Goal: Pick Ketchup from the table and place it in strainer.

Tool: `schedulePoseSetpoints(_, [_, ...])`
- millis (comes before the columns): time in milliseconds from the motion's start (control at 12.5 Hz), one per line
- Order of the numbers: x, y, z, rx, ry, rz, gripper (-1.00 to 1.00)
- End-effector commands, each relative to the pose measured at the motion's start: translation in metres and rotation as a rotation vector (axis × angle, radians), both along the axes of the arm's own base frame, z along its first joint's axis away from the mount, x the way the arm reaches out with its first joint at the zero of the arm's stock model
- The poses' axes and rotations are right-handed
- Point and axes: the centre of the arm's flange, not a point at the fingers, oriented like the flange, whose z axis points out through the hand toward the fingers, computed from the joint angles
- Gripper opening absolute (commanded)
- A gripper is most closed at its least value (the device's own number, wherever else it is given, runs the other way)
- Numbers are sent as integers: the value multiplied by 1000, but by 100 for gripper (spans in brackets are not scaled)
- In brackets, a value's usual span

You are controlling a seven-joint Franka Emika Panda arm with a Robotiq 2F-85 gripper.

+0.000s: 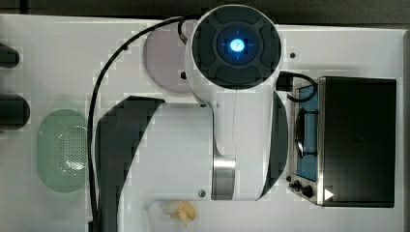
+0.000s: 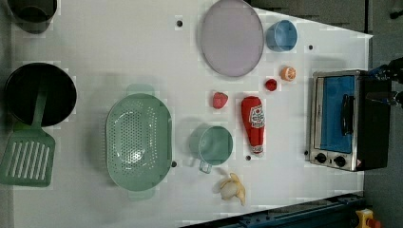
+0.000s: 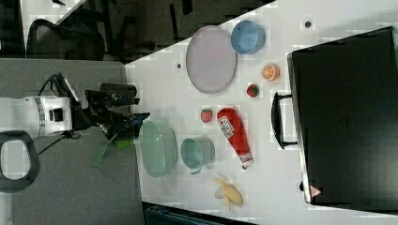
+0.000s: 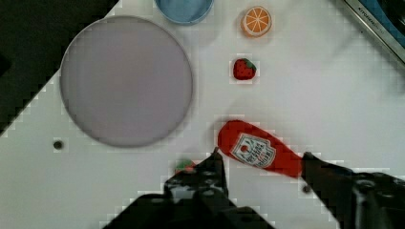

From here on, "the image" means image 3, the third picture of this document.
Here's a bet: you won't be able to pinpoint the peeled banana toy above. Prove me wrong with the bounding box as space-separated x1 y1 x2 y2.
213 178 243 210

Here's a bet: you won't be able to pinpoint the red plush ketchup bottle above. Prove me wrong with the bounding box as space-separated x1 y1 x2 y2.
217 108 253 170

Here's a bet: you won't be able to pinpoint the green slotted spatula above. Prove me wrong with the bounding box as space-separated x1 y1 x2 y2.
91 134 134 167

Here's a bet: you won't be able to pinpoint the orange half toy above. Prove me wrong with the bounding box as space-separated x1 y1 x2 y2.
262 64 280 82

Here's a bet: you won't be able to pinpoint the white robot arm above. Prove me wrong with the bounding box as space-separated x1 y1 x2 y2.
1 90 149 139

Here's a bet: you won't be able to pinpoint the pink strawberry toy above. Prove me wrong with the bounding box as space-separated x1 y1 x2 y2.
201 109 213 123

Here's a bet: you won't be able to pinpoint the blue cup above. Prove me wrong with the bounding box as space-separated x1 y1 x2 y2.
231 21 266 54

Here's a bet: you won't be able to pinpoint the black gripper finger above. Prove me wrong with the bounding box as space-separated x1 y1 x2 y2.
124 112 150 126
111 98 140 106

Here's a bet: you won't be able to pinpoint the black office chair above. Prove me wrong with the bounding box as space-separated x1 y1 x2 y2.
26 19 105 61

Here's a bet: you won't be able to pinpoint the green cup with handle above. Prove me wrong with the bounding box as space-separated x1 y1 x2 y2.
180 136 215 174

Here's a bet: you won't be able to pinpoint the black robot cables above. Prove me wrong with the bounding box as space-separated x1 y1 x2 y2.
37 72 83 156

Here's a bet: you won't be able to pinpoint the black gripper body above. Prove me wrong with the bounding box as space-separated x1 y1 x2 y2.
70 90 131 140

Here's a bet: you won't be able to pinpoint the dark red strawberry toy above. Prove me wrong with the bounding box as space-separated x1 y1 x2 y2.
246 83 259 98

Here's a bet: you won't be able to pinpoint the grey round plate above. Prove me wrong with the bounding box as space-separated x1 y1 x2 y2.
186 25 237 94

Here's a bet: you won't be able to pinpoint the green oval strainer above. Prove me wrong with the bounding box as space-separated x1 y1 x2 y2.
139 121 177 179

